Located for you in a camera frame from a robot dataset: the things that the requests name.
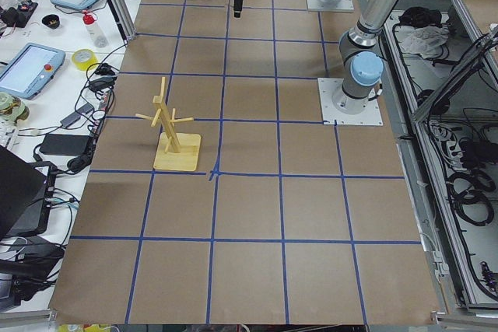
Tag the black power adapter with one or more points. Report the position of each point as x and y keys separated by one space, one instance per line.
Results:
x=64 y=145

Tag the black bowl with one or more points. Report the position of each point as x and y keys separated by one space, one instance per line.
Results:
x=51 y=21

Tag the near teach pendant tablet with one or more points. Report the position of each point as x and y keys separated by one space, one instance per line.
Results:
x=31 y=70

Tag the black laptop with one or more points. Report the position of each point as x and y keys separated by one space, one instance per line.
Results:
x=25 y=192

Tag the wooden mug tree stand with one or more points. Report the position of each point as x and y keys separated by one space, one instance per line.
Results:
x=175 y=151

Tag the yellow tape roll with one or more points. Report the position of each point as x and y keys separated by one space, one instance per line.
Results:
x=84 y=59

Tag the white crumpled cloth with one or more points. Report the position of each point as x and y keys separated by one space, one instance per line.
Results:
x=427 y=42

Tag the clear bottle red cap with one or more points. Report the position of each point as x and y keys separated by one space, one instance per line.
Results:
x=94 y=30

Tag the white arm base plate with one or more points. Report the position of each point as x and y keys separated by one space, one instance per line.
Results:
x=339 y=109
x=330 y=5

